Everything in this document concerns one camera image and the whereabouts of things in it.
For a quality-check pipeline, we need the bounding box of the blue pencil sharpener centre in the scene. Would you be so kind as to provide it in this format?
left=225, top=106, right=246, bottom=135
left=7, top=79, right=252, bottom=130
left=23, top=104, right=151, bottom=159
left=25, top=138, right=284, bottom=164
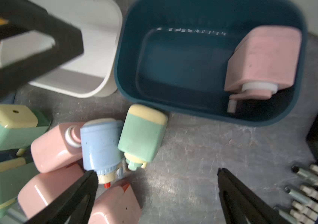
left=80, top=118, right=124, bottom=189

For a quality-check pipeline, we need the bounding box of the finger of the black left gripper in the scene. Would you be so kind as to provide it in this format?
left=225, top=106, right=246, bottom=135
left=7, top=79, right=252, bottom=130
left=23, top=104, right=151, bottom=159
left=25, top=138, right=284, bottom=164
left=0, top=1, right=84, bottom=100

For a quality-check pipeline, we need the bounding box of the pink pencil sharpener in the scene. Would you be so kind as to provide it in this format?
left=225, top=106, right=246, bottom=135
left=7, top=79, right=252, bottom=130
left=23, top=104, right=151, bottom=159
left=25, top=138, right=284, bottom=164
left=30, top=122, right=84, bottom=173
left=88, top=179, right=142, bottom=224
left=18, top=163, right=84, bottom=219
left=224, top=25, right=302, bottom=113

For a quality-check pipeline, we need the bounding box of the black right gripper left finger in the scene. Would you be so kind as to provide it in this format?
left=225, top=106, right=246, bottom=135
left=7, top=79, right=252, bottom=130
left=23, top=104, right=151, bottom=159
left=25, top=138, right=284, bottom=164
left=26, top=170, right=99, bottom=224

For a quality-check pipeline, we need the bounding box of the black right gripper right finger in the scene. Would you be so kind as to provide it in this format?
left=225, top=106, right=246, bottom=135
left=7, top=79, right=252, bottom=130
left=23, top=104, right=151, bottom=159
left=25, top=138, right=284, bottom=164
left=217, top=168, right=288, bottom=224

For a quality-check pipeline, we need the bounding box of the white plastic storage box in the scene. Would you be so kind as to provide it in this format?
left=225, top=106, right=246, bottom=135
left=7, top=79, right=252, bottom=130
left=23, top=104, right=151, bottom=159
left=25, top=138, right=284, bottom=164
left=0, top=0, right=123, bottom=99

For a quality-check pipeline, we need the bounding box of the rack of metal bits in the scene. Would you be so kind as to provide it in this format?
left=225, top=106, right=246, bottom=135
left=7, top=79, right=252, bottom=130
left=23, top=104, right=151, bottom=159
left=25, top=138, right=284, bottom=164
left=273, top=111, right=318, bottom=224

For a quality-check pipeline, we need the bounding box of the dark teal storage box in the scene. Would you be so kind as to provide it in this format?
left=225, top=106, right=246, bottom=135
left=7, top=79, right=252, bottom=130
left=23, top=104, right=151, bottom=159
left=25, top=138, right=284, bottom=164
left=114, top=1, right=308, bottom=127

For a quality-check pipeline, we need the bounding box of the green pencil sharpener upper right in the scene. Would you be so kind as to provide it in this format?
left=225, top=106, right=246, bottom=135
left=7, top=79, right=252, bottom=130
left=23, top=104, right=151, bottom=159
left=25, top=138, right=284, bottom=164
left=118, top=104, right=168, bottom=171

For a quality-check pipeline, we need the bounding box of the green pencil sharpener middle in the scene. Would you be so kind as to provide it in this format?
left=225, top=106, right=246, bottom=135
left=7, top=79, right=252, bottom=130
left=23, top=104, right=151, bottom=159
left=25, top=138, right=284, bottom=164
left=0, top=104, right=51, bottom=151

